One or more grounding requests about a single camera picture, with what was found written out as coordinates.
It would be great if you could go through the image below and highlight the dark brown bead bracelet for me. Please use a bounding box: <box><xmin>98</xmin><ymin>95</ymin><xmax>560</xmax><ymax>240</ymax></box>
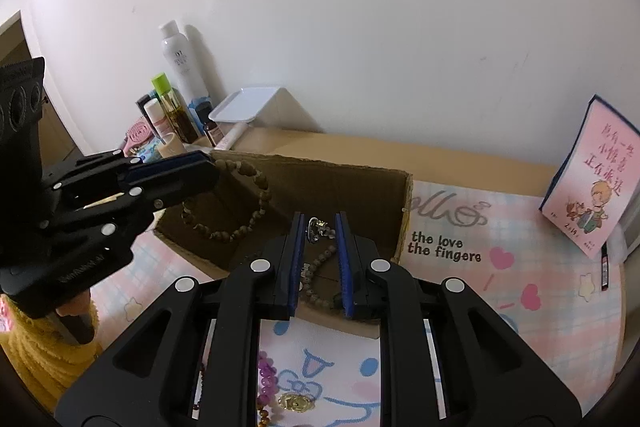
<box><xmin>180</xmin><ymin>158</ymin><xmax>274</xmax><ymax>244</ymax></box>

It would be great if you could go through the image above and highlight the white bracelet with green bead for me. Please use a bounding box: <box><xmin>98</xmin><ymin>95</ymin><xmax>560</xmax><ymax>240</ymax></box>
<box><xmin>299</xmin><ymin>244</ymin><xmax>342</xmax><ymax>310</ymax></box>

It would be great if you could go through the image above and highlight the person left hand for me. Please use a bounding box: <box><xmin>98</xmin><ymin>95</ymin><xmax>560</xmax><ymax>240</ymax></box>
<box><xmin>55</xmin><ymin>289</ymin><xmax>91</xmax><ymax>317</ymax></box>

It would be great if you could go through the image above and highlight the blue cosmetic pack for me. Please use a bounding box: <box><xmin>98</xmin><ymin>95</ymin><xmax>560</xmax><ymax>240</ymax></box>
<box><xmin>134</xmin><ymin>139</ymin><xmax>162</xmax><ymax>162</ymax></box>

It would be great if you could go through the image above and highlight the beige round jar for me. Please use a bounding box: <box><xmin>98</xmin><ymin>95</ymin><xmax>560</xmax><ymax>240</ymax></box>
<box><xmin>156</xmin><ymin>132</ymin><xmax>186</xmax><ymax>158</ymax></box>

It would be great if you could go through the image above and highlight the white pink tube bottle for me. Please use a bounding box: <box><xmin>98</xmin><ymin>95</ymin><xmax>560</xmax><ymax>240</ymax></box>
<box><xmin>143</xmin><ymin>98</ymin><xmax>174</xmax><ymax>140</ymax></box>

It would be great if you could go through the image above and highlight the amber oil bottle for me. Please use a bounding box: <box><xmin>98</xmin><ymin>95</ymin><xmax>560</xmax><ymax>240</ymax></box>
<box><xmin>155</xmin><ymin>87</ymin><xmax>198</xmax><ymax>144</ymax></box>

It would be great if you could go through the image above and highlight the green cap bottle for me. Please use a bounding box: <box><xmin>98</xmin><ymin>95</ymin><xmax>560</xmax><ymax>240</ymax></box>
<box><xmin>151</xmin><ymin>72</ymin><xmax>172</xmax><ymax>96</ymax></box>

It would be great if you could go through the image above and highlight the small dark dropper bottle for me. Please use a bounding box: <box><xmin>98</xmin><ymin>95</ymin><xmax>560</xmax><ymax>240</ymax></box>
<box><xmin>195</xmin><ymin>101</ymin><xmax>224</xmax><ymax>147</ymax></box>

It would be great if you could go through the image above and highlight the pastel plaid cartoon desk mat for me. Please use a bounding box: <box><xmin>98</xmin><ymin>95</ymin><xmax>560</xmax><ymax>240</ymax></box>
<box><xmin>89</xmin><ymin>180</ymin><xmax>624</xmax><ymax>427</ymax></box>

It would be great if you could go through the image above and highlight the tall white spray bottle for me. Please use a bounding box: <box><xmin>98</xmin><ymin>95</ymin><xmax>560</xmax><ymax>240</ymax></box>
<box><xmin>160</xmin><ymin>20</ymin><xmax>209</xmax><ymax>108</ymax></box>

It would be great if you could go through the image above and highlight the white storage box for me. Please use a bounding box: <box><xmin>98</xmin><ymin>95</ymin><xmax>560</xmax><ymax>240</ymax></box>
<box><xmin>208</xmin><ymin>87</ymin><xmax>321</xmax><ymax>132</ymax></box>

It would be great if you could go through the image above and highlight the brown cardboard box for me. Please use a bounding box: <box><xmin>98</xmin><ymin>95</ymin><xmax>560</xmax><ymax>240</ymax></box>
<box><xmin>152</xmin><ymin>149</ymin><xmax>416</xmax><ymax>341</ymax></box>

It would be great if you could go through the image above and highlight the red black pen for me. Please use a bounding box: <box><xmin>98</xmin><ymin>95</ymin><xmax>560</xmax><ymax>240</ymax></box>
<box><xmin>601</xmin><ymin>243</ymin><xmax>610</xmax><ymax>291</ymax></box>

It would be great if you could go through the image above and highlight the pink illustrated desk calendar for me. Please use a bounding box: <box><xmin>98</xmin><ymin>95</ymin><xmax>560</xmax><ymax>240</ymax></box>
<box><xmin>539</xmin><ymin>95</ymin><xmax>639</xmax><ymax>259</ymax></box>

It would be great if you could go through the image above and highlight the purple bead bracelet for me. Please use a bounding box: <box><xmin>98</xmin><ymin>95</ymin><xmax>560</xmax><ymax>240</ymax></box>
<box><xmin>256</xmin><ymin>351</ymin><xmax>280</xmax><ymax>408</ymax></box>

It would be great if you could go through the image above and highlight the light brown wooden bead bracelet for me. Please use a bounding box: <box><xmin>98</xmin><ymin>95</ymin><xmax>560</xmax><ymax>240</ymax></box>
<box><xmin>255</xmin><ymin>397</ymin><xmax>289</xmax><ymax>427</ymax></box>

